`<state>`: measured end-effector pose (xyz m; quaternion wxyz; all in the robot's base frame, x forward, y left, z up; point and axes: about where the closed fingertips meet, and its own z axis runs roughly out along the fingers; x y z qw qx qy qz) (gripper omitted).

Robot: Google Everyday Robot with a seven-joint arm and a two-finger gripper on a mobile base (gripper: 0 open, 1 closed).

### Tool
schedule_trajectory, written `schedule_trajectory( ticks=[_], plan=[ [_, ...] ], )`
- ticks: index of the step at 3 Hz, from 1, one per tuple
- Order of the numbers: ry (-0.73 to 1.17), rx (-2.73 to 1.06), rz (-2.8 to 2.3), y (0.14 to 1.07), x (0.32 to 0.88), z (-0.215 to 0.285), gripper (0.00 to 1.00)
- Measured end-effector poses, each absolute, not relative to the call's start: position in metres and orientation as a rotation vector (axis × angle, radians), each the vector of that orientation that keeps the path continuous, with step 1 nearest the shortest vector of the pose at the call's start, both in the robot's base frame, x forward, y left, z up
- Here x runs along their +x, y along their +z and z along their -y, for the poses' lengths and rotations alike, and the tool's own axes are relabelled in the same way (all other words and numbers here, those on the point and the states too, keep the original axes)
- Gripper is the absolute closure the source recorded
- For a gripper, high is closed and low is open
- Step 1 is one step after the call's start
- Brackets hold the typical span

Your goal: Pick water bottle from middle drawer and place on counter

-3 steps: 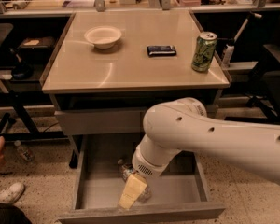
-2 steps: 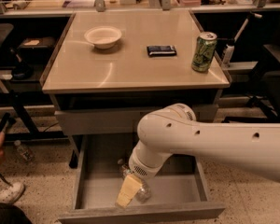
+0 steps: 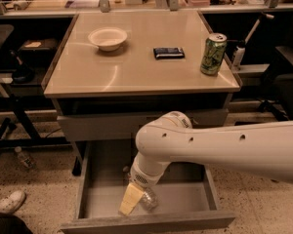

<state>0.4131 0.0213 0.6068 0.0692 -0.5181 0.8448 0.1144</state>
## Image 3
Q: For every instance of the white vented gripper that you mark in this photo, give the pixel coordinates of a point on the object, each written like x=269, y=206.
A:
x=139, y=175

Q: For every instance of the clear plastic water bottle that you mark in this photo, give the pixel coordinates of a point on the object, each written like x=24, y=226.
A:
x=149, y=201

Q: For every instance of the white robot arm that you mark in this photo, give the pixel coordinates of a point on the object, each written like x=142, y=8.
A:
x=260, y=149

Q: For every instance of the open grey middle drawer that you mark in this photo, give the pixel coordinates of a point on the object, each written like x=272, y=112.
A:
x=187, y=198

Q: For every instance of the closed grey top drawer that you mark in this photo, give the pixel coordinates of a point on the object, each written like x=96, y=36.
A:
x=86, y=127

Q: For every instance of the water bottle on floor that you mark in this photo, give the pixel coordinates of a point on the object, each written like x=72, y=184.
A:
x=25, y=158

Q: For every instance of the grey drawer cabinet with counter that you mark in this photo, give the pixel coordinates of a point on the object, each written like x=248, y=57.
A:
x=86, y=80

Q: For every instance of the white spray bottle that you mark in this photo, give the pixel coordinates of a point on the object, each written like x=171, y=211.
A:
x=238, y=55

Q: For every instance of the white shoe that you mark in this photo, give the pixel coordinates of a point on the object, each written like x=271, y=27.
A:
x=12, y=203

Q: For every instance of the dark trouser leg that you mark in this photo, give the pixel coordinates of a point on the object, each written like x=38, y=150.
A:
x=11, y=224

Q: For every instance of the dark blue snack packet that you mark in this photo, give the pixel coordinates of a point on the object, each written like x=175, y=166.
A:
x=168, y=53

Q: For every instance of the white paper bowl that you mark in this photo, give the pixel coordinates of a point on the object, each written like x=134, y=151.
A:
x=108, y=38

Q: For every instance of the green drink can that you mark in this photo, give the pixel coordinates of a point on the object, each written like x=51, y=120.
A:
x=215, y=47

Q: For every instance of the black box on shelf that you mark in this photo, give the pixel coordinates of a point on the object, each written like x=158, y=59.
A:
x=41, y=49

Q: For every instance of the black office chair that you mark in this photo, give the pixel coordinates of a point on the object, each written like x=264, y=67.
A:
x=278, y=80

